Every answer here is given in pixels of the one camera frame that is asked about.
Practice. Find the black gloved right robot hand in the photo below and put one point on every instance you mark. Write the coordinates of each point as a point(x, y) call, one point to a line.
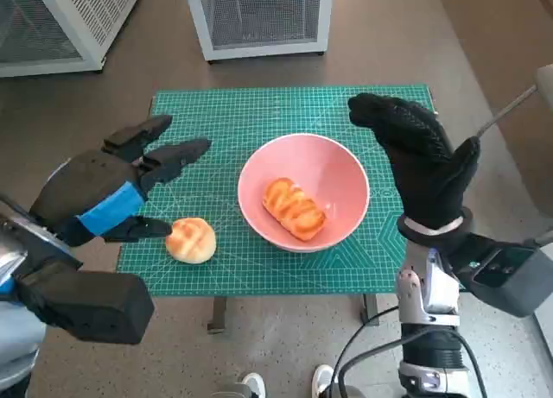
point(423, 165)

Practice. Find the black table leg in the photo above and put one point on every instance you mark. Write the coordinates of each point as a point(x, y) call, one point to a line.
point(216, 316)
point(369, 309)

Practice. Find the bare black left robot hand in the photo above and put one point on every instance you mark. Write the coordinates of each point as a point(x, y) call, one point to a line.
point(86, 186)

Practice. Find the white shoe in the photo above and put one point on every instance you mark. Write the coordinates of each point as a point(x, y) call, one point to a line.
point(324, 378)
point(254, 385)

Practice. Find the round scored bread bun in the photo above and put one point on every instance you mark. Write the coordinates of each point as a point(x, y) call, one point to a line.
point(192, 242)

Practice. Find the pink bowl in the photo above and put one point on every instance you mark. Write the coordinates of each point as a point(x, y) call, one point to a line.
point(302, 165)

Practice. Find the person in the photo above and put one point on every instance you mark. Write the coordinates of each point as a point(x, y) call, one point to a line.
point(17, 346)

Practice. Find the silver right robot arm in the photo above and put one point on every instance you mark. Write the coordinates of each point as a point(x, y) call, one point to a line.
point(440, 294)

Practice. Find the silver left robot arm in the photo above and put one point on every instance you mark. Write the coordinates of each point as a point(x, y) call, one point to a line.
point(8, 242)

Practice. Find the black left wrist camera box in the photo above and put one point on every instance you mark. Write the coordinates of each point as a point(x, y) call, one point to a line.
point(95, 307)

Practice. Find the long braided bread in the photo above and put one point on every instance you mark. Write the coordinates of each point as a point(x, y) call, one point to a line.
point(294, 208)

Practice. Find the beige chair with metal legs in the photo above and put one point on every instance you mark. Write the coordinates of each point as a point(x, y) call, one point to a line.
point(545, 83)

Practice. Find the green cutting mat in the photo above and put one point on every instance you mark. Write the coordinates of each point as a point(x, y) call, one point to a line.
point(268, 113)

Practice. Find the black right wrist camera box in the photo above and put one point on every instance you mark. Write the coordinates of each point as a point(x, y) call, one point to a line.
point(505, 273)

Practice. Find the wide white mesh cabinet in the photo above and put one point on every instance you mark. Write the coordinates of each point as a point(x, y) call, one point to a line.
point(52, 22)

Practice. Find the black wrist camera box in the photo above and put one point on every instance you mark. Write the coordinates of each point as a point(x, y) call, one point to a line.
point(95, 307)
point(505, 273)

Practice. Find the narrow white mesh cabinet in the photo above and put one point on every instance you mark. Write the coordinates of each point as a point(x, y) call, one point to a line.
point(263, 14)

